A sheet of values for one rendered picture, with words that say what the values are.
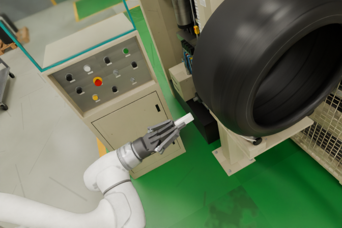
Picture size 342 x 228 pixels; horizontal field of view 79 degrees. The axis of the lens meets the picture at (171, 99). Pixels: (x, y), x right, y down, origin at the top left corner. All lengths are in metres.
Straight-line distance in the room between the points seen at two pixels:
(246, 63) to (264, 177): 1.39
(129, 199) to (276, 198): 1.32
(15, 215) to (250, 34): 0.76
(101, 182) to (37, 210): 0.19
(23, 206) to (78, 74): 0.80
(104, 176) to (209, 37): 0.58
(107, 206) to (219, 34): 0.62
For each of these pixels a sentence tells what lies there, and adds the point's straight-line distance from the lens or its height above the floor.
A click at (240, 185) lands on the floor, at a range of 1.86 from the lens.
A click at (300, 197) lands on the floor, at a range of 1.88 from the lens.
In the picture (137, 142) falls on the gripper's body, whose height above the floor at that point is 1.16.
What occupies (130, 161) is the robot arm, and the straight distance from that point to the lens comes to 0.76.
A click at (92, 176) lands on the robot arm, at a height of 1.14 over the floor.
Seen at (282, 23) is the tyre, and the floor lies 1.43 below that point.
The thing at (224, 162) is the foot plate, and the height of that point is 0.01.
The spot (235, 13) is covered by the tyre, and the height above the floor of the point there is 1.44.
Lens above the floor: 1.73
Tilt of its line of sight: 43 degrees down
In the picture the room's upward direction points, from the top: 20 degrees counter-clockwise
